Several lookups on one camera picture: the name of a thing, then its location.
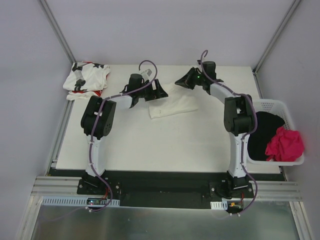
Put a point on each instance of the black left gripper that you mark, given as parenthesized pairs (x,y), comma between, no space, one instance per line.
(152,90)

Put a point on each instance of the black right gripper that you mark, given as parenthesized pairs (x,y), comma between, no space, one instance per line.
(192,79)

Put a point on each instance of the cream white t shirt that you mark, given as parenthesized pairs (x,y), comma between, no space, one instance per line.
(179,101)

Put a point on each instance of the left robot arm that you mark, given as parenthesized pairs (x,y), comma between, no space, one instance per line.
(98,117)

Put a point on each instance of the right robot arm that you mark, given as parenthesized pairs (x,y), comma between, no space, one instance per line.
(239,117)

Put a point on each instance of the white black patterned folded shirt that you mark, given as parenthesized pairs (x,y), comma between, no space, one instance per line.
(87,76)

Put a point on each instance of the red white folded shirt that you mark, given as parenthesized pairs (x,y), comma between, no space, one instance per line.
(74,95)

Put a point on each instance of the black garment in basket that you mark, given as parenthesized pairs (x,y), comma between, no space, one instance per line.
(268,124)

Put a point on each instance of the white plastic laundry basket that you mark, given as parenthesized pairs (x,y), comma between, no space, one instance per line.
(276,107)

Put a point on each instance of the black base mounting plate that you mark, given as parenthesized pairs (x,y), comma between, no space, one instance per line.
(151,189)

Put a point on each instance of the pink garment in basket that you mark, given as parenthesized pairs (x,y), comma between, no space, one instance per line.
(285,146)

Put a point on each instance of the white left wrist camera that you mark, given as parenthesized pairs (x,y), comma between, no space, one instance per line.
(146,74)

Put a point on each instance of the right aluminium frame post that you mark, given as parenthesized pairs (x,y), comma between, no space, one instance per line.
(277,34)

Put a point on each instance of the aluminium frame post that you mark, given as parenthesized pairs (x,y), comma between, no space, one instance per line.
(57,30)
(277,34)

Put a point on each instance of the right white cable duct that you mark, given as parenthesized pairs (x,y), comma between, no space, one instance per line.
(219,205)

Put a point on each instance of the white cable duct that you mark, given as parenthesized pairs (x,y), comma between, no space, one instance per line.
(219,205)
(69,201)

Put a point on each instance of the left aluminium frame post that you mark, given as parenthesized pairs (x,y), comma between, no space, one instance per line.
(57,30)

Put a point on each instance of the left white cable duct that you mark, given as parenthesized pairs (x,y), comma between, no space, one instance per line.
(69,201)

